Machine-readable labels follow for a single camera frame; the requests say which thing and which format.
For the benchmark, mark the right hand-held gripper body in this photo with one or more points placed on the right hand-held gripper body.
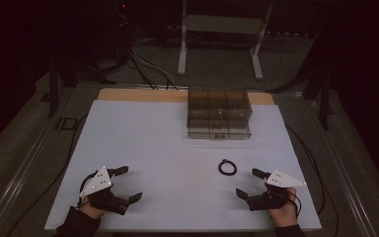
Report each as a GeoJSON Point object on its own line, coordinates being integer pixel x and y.
{"type": "Point", "coordinates": [276, 189]}

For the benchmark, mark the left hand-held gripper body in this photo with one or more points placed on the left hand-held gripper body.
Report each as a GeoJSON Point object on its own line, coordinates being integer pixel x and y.
{"type": "Point", "coordinates": [98, 182]}

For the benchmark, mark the clear plastic drawer box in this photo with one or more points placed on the clear plastic drawer box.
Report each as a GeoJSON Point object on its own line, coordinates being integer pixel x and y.
{"type": "Point", "coordinates": [218, 113]}

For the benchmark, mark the person's right hand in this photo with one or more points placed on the person's right hand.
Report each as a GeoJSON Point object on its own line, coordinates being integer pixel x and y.
{"type": "Point", "coordinates": [284, 214]}

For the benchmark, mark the person's left hand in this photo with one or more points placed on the person's left hand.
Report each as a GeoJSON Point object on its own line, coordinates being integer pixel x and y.
{"type": "Point", "coordinates": [91, 210]}

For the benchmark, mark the white table sheet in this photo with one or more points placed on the white table sheet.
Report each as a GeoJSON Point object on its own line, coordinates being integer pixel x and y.
{"type": "Point", "coordinates": [164, 164]}

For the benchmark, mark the wooden table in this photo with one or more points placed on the wooden table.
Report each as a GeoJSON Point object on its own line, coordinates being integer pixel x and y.
{"type": "Point", "coordinates": [138, 95]}

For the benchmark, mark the black stand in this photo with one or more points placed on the black stand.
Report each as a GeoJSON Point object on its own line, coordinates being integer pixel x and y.
{"type": "Point", "coordinates": [62, 75]}
{"type": "Point", "coordinates": [319, 89]}

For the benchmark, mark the white metal stand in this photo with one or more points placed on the white metal stand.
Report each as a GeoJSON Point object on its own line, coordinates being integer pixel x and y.
{"type": "Point", "coordinates": [222, 24]}

